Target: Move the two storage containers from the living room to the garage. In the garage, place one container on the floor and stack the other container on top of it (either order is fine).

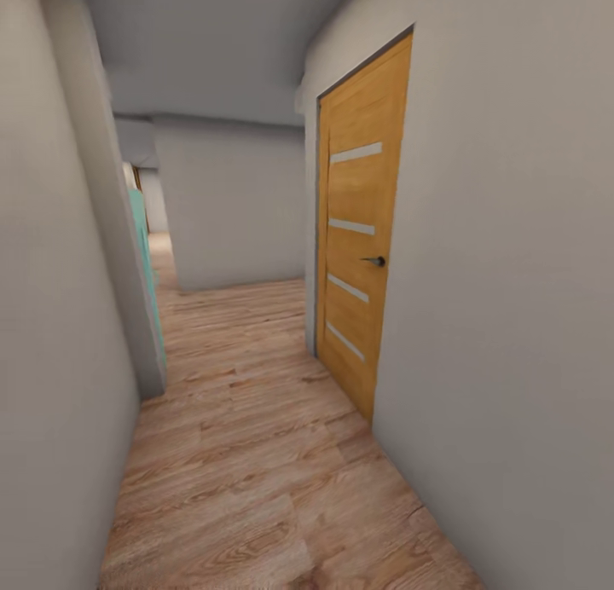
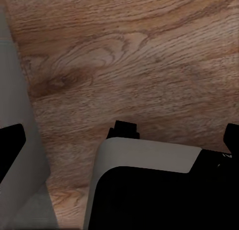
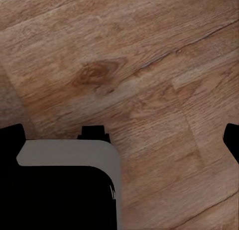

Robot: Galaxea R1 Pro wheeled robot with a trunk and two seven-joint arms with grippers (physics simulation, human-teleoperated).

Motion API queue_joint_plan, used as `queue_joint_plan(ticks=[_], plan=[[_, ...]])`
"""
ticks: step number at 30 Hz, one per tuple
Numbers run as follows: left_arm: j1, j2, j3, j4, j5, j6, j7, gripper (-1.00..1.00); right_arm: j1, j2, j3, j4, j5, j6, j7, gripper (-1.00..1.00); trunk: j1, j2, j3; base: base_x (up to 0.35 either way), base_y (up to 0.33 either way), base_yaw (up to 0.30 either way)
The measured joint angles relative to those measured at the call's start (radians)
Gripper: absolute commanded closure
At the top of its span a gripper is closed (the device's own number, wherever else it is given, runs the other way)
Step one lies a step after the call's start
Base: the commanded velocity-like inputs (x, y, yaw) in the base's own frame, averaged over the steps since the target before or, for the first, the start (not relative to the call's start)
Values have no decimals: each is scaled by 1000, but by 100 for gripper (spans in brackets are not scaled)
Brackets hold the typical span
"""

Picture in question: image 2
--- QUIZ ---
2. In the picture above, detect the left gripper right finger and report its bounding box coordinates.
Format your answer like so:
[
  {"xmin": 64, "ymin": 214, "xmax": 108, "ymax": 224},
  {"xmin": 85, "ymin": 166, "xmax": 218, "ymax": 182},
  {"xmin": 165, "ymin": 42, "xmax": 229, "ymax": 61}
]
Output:
[{"xmin": 223, "ymin": 123, "xmax": 239, "ymax": 163}]

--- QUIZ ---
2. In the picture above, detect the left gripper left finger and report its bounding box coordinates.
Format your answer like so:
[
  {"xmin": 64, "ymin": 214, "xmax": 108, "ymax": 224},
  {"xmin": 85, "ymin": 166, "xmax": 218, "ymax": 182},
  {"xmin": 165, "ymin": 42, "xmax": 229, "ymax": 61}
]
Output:
[{"xmin": 0, "ymin": 123, "xmax": 26, "ymax": 183}]

